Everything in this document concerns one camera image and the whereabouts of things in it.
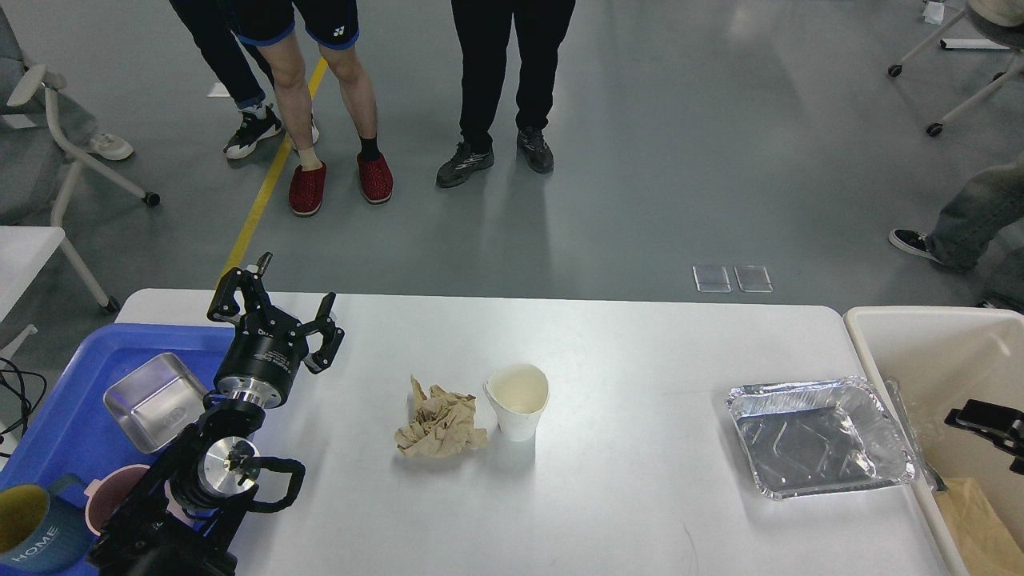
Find black cables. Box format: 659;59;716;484
0;358;47;437

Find person in blue shirt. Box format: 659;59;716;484
232;0;394;217

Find white rolling chair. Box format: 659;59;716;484
882;1;1022;141

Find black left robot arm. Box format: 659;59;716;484
86;253;345;575

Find blue plastic tray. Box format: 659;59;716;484
0;322;241;576

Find clear floor plate right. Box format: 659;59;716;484
733;265;773;293

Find pink mug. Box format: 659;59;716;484
83;464;150;536

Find white side table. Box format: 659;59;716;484
1;227;120;318

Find clear floor plate left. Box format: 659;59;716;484
692;265;732;293

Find clear floor plate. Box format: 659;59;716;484
692;265;732;293
733;265;773;293

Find white paper cup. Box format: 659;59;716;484
484;363;550;442

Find person in grey jeans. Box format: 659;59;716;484
888;155;1023;313

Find aluminium foil tray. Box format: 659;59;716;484
725;376;918;500

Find brown paper in bin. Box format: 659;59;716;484
934;478;1023;575

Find person in black trousers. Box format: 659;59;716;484
436;1;577;187

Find crumpled brown paper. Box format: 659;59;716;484
394;376;490;458

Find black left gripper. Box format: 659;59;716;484
207;252;345;409

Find blue HOME mug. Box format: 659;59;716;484
1;474;93;574

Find person in dark jeans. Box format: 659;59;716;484
170;1;282;160

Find stainless steel rectangular container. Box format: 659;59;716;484
103;351;207;454

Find beige plastic bin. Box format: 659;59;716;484
844;306;1023;575

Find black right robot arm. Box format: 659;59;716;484
944;398;1023;475

